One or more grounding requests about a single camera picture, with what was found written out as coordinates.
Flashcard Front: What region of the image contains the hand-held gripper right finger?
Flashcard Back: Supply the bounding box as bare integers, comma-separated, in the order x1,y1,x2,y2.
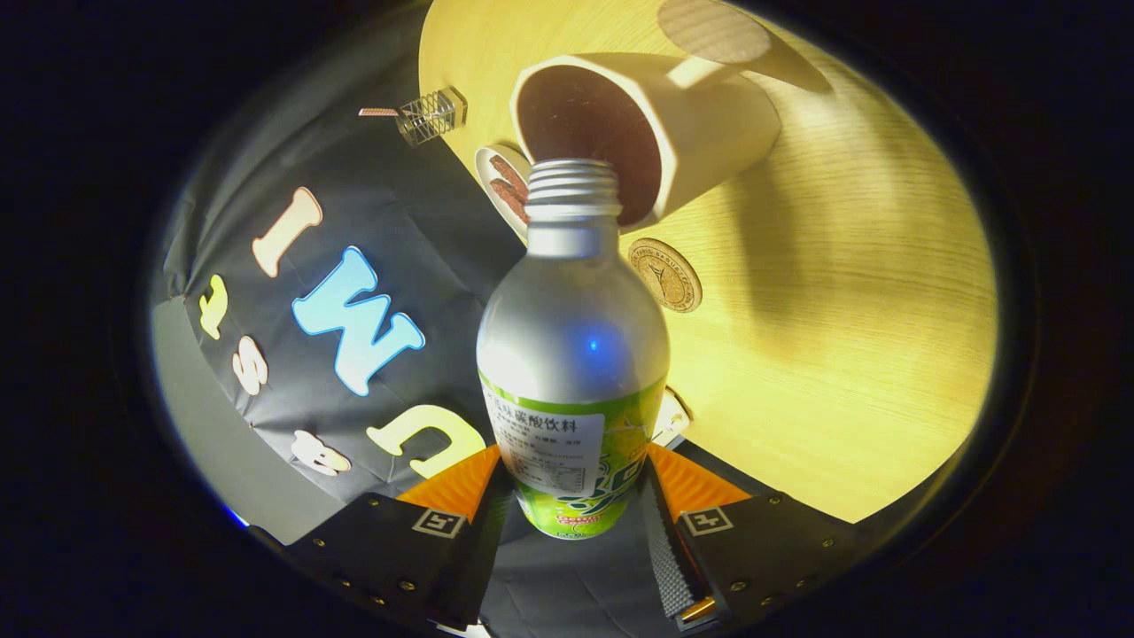
638,443,865,632

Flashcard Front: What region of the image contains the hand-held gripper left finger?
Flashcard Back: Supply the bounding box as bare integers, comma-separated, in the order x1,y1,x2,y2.
283,443,515,632

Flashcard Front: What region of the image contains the silver green-label juice bottle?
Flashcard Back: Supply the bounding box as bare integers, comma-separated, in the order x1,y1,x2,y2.
476,158,671,541

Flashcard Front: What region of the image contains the round cork coaster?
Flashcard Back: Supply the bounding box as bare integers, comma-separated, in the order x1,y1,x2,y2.
628,237,703,314

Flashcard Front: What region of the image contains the cream cup with wooden handle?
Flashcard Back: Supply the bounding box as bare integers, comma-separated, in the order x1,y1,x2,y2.
511,0,834,230

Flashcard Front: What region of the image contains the white toaster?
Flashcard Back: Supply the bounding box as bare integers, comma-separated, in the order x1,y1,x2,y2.
651,385,693,448

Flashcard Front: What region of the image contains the round wooden table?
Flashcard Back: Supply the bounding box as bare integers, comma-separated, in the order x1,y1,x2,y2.
418,0,999,525

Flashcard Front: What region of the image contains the brown meat slice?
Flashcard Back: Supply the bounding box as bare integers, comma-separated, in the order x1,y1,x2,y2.
490,180,531,227
490,155,530,200

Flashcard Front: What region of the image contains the white round plate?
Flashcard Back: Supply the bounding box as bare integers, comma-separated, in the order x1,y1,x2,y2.
474,144,532,245

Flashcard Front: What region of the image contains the metal wire holder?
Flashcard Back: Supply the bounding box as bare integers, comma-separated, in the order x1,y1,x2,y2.
396,86,468,148

